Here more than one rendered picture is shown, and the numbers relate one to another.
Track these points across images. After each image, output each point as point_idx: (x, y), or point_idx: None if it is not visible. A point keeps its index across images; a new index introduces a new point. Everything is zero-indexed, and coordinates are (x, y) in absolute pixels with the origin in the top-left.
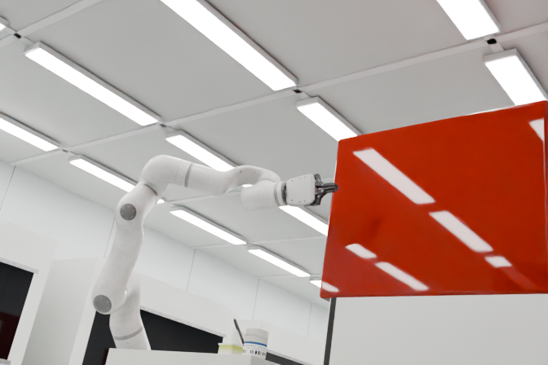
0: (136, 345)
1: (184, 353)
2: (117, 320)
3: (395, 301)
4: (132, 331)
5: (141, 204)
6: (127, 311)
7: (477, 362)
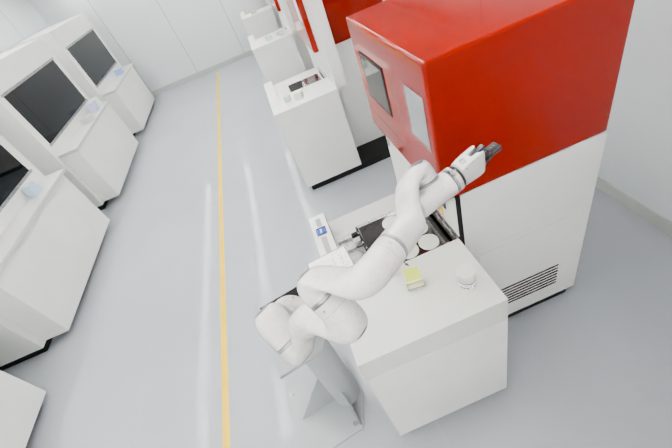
0: None
1: (445, 327)
2: None
3: (507, 178)
4: None
5: (365, 314)
6: None
7: (560, 183)
